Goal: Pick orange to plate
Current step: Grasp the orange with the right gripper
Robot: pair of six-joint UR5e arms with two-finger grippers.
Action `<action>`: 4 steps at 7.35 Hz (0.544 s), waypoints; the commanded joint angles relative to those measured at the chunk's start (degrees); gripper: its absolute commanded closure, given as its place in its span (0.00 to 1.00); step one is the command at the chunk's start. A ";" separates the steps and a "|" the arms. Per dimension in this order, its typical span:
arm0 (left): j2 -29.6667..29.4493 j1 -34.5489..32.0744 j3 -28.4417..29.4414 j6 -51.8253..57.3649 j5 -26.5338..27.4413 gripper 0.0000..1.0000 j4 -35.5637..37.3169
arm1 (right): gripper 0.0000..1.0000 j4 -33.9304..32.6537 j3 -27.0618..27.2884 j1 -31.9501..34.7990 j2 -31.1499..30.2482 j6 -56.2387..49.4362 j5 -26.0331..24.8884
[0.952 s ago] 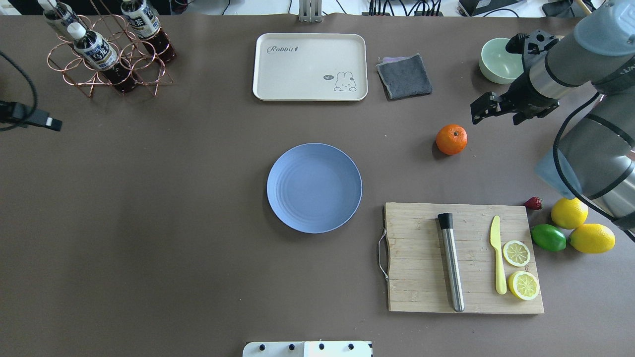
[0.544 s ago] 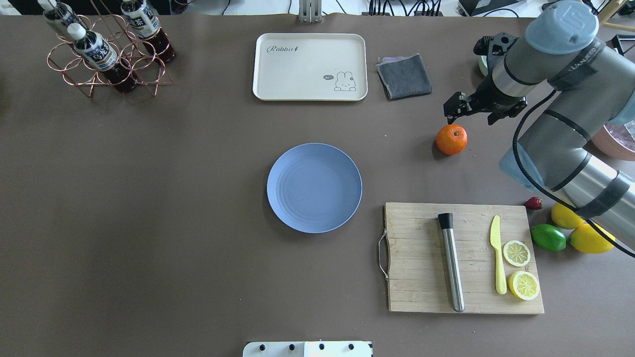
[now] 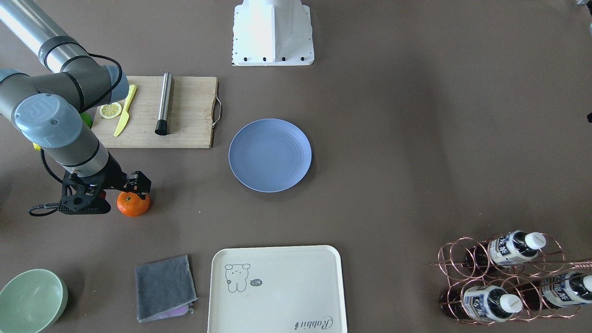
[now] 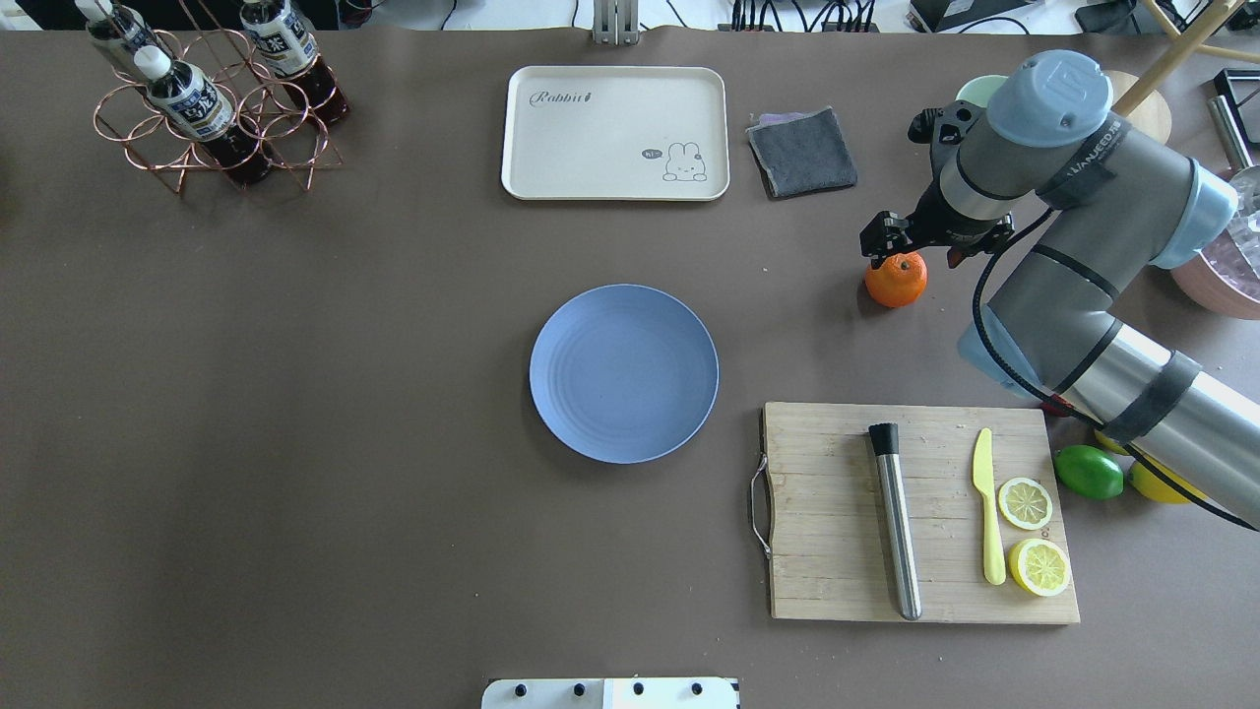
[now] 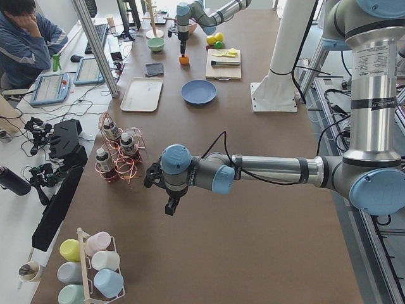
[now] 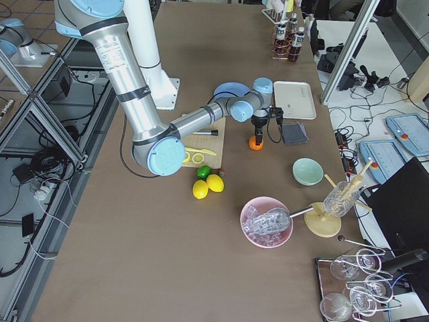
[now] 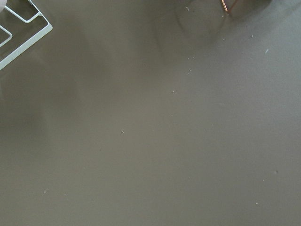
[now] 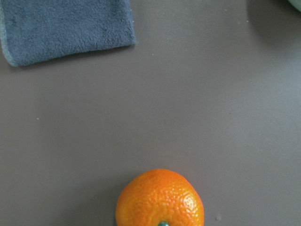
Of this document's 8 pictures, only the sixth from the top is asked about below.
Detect teach pendant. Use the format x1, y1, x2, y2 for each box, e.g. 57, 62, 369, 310
359, 140, 408, 184
385, 113, 429, 156

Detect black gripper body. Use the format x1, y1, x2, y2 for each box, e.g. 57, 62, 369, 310
251, 112, 268, 135

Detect teach pendant near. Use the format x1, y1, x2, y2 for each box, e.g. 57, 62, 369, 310
359, 140, 408, 184

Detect mint green bowl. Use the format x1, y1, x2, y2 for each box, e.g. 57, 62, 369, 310
292, 158, 324, 186

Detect copper wire bottle rack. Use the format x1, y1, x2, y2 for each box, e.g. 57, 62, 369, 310
271, 24, 298, 62

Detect orange fruit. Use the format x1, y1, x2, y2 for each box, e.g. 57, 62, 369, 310
248, 136, 264, 151

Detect teach pendant far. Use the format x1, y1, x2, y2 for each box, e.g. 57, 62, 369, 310
385, 113, 429, 156

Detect wooden cutting board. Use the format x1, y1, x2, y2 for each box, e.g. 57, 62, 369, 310
172, 113, 226, 169

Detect clear glass on stand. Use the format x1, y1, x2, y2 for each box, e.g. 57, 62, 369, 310
323, 181, 360, 217

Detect dark sauce bottle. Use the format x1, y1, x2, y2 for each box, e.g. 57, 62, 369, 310
273, 19, 288, 58
289, 13, 298, 36
288, 27, 305, 62

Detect yellow lemon left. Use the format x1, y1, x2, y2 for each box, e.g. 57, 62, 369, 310
192, 180, 208, 200

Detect blue plate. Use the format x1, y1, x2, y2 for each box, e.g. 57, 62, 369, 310
213, 82, 250, 99

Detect cream plastic tray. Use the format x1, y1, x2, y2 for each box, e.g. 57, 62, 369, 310
273, 80, 316, 120

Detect metal ice scoop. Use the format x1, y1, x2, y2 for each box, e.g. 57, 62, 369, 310
264, 206, 314, 233

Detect dark sauce bottle front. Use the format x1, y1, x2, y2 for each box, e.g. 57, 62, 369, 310
288, 27, 305, 62

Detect green lime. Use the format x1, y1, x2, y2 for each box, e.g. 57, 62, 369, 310
196, 165, 211, 180

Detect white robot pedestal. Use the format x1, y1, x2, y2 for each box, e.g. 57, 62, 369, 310
123, 0, 180, 111

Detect grey folded cloth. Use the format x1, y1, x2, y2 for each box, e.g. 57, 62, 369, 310
282, 122, 309, 145

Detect wooden glass holder stand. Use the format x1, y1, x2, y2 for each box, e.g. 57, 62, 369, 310
304, 159, 372, 237

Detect dark sauce bottle back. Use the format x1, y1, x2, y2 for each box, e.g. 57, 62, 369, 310
289, 13, 298, 36

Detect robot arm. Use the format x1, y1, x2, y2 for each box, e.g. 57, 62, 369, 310
54, 1, 273, 176

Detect yellow lemon right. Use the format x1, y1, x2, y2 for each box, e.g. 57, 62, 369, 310
206, 174, 225, 193

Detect lemon slice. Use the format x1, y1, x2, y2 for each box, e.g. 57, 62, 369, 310
191, 152, 204, 164

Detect pink bowl with ice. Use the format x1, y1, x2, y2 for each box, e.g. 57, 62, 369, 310
240, 197, 294, 248

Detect wine glass rack tray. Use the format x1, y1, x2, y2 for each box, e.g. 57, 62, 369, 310
315, 246, 402, 321

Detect yellow lemon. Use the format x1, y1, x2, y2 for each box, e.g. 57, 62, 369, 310
206, 174, 225, 193
192, 180, 208, 200

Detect dark sauce bottle middle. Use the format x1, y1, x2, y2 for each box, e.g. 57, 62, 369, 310
273, 19, 288, 58

